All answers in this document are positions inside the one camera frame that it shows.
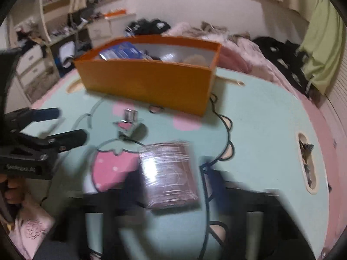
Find orange cardboard box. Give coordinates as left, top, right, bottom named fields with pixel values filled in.
left=73, top=35, right=223, bottom=117

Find orange tray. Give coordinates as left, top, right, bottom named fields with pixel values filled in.
left=104, top=9, right=127, bottom=19

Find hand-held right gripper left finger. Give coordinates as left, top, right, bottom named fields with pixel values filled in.
left=51, top=168, right=147, bottom=260

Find white shelf unit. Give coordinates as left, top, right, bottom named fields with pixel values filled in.
left=5, top=0, right=79, bottom=103

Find light green hanging cloth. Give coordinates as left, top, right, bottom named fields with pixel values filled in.
left=295, top=0, right=345, bottom=95

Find black clothes pile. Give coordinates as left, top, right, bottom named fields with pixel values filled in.
left=253, top=36, right=309, bottom=93

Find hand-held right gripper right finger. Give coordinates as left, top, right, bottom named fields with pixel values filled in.
left=201, top=167, right=315, bottom=260

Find white cloth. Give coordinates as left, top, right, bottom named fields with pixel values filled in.
left=58, top=41, right=76, bottom=68

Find pink rose print blanket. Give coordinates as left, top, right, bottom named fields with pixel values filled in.
left=5, top=22, right=342, bottom=260

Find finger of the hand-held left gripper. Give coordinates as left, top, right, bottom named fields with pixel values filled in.
left=29, top=107, right=61, bottom=123
left=40, top=128, right=88, bottom=153

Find crumpled foil wrappers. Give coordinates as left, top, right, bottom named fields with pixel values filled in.
left=298, top=138, right=316, bottom=189

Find blue labelled box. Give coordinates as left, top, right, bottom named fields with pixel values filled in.
left=99, top=41, right=147, bottom=60

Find person's left hand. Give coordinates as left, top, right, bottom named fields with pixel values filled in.
left=0, top=173, right=28, bottom=206

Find white nightstand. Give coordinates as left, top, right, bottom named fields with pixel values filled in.
left=87, top=12, right=137, bottom=48

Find black clothes with white logo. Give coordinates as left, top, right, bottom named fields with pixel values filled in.
left=125, top=18, right=171, bottom=37

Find beige knit clothes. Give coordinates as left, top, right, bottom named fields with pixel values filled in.
left=201, top=22, right=250, bottom=40

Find brown box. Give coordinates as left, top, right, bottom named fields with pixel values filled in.
left=138, top=141, right=201, bottom=210

